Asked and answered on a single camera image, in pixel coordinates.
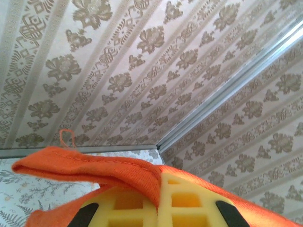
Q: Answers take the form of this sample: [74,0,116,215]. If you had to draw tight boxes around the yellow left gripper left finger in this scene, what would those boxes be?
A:
[68,184,159,227]

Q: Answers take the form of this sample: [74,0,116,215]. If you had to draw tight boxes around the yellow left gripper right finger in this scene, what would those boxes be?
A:
[157,173,247,227]

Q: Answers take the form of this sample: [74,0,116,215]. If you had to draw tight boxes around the orange t-shirt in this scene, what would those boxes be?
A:
[11,129,303,227]

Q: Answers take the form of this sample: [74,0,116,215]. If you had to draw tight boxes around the floral patterned tablecloth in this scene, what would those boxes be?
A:
[0,151,164,227]

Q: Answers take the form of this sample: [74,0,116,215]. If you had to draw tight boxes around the aluminium frame side rail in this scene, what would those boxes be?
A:
[156,146,168,166]

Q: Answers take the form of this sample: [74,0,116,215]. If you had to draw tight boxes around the aluminium frame back rail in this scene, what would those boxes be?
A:
[0,144,159,159]

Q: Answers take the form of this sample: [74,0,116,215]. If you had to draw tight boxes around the aluminium frame corner post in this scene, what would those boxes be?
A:
[156,17,303,152]

